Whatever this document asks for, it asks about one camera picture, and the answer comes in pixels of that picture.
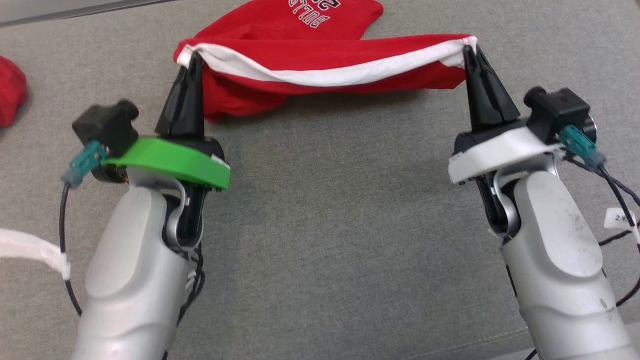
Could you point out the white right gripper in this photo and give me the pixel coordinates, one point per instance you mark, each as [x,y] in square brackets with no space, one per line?
[495,150]

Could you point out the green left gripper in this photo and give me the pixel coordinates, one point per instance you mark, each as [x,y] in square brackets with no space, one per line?
[175,160]

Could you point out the red Bulls print shorts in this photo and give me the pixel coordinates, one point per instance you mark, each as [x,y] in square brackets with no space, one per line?
[325,55]

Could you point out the red white-sleeved t-shirt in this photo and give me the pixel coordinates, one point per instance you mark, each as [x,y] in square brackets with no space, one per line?
[11,90]

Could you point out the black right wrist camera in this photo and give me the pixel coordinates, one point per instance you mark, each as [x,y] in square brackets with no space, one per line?
[555,112]

